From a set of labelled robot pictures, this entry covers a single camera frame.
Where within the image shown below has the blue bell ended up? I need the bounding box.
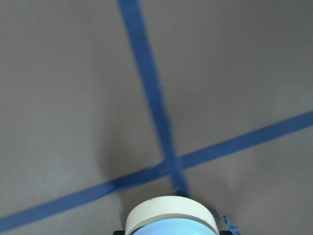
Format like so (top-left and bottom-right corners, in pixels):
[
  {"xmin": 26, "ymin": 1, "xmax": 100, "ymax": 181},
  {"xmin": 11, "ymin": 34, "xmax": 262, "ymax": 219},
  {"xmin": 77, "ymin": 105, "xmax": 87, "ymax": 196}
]
[{"xmin": 125, "ymin": 196, "xmax": 219, "ymax": 235}]

